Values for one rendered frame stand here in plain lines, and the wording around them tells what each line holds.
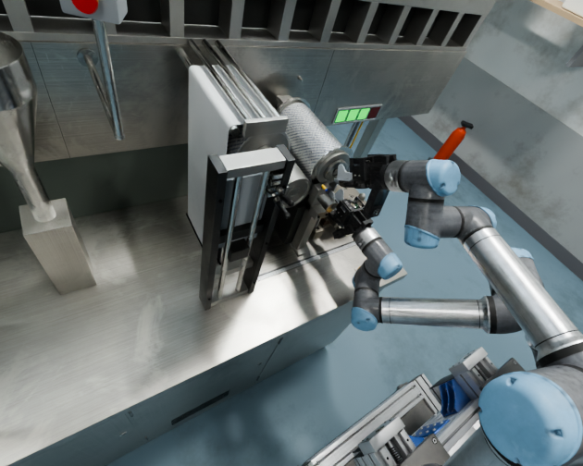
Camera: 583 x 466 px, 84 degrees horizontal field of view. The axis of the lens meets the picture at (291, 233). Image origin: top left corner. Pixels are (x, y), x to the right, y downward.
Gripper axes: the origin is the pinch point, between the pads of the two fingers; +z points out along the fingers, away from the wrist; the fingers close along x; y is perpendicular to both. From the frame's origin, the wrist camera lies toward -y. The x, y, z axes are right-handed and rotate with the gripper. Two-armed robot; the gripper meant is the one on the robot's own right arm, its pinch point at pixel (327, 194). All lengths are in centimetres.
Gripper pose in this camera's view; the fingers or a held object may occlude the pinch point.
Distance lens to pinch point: 113.8
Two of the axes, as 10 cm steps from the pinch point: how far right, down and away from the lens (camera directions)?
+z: -4.9, -7.4, 4.5
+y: 2.4, -6.2, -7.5
